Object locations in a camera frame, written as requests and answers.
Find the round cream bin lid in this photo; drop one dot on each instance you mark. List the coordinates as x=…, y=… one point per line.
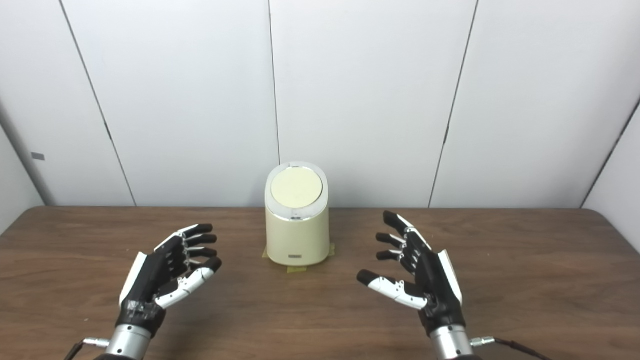
x=296, y=187

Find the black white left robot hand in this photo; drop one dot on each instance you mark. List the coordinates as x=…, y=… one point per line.
x=150, y=280

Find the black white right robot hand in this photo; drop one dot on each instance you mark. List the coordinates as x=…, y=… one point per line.
x=437, y=295

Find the yellow tape piece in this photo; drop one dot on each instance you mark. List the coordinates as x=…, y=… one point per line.
x=297, y=269
x=331, y=249

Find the cream-colored trash bin body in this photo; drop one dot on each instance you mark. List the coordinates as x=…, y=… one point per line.
x=297, y=240

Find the small gray wall tag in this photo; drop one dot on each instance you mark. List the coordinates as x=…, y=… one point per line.
x=38, y=156

